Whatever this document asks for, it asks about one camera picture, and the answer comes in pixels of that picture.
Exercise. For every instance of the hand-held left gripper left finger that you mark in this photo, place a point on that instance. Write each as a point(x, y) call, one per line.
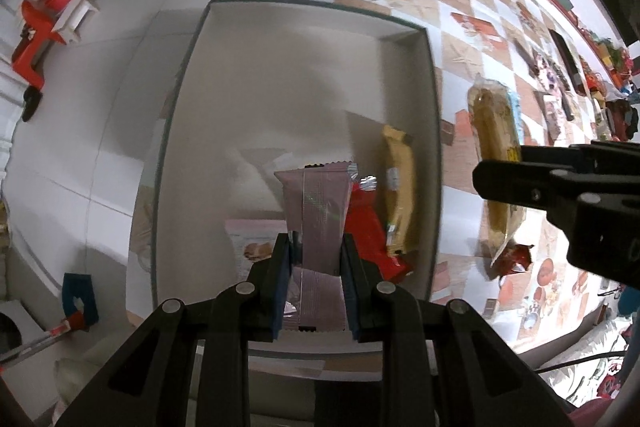
point(282, 287)

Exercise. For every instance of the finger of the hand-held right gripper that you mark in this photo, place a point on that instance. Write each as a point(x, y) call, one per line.
point(600, 157)
point(515, 182)

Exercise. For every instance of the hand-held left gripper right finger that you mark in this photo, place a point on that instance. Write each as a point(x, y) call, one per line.
point(350, 287)

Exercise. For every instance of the yellow pastry clear packet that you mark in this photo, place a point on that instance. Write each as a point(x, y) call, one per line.
point(492, 122)

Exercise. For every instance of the pink foil snack packet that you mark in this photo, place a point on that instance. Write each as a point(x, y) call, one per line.
point(320, 217)

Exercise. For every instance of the long yellow snack packet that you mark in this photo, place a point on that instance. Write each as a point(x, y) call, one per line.
point(402, 187)

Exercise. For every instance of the pile of assorted snack packets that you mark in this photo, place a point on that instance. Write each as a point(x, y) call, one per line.
point(617, 112)

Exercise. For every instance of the pink cartoon snack packet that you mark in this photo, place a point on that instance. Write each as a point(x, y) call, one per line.
point(552, 114)

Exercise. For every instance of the red smartphone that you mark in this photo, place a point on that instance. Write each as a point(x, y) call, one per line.
point(567, 57)

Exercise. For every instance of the blue plastic holder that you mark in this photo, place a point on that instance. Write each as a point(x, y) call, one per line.
point(80, 292)

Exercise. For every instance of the red plastic stool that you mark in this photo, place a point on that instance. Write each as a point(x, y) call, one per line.
point(35, 42)

